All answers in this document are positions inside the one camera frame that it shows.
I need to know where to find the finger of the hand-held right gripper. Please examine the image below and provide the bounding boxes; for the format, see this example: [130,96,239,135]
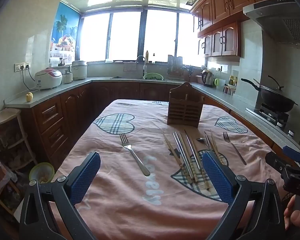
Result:
[282,145,300,168]
[265,151,294,178]

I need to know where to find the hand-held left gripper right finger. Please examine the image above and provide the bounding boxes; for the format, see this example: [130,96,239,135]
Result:
[201,151,287,240]

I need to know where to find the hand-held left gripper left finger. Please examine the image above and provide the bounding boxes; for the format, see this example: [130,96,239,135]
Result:
[19,151,102,240]

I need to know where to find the wooden utensil holder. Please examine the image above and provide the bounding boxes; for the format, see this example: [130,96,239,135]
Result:
[167,82,205,128]

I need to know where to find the person's right hand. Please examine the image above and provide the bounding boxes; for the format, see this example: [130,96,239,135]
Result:
[284,195,300,231]

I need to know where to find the metal fork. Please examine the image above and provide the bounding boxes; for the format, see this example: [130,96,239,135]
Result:
[119,133,151,176]
[223,132,247,165]

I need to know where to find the metal chopstick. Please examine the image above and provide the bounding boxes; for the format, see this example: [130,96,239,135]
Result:
[172,132,192,180]
[184,129,202,170]
[176,132,197,181]

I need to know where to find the gas stove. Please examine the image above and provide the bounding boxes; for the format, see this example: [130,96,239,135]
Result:
[246,102,300,145]

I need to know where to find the pink heart-print tablecloth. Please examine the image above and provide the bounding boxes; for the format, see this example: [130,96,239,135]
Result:
[50,99,290,240]

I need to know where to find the black wok with lid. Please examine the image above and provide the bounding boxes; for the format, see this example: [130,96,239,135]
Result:
[241,75,298,113]

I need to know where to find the wooden lower cabinets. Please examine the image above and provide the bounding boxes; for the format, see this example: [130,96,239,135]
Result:
[20,81,275,165]

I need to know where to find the wooden cabinets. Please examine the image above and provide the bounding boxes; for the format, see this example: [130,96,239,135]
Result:
[20,81,275,165]
[190,0,283,58]

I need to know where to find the grey kitchen countertop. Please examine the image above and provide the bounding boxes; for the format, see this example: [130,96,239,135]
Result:
[4,76,300,155]

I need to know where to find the corner shelf rack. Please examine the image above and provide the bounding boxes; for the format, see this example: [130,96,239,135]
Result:
[0,108,38,215]

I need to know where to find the electric kettle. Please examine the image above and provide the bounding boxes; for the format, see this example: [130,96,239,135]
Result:
[201,69,215,87]

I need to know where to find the small white pot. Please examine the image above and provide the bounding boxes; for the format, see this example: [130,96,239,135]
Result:
[62,70,73,84]

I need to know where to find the white and pink rice cooker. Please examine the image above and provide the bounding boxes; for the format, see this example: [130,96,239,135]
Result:
[34,68,63,91]

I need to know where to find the kitchen sink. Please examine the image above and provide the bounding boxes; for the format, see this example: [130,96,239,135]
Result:
[110,76,167,82]

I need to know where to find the tall white rice cooker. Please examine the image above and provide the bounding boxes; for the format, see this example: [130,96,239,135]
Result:
[70,60,88,81]

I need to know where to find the green colander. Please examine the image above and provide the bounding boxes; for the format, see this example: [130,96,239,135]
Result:
[143,73,163,81]

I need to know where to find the chrome kitchen faucet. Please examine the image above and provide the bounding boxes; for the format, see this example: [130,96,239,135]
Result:
[136,55,147,78]

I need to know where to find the range hood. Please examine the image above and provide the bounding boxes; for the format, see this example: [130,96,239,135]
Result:
[242,0,300,50]

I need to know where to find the large kitchen window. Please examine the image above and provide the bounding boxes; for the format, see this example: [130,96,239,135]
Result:
[79,6,205,67]

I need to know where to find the wooden upper cabinets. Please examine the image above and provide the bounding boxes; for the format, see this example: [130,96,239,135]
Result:
[190,0,283,58]

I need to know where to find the black power cable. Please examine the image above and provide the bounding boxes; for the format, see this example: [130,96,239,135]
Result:
[21,66,38,91]

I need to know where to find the wall power outlet strip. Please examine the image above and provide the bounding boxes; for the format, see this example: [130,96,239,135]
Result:
[14,62,32,72]

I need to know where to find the beach fruit wall poster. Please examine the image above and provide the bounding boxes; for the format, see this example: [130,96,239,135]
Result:
[50,1,80,58]

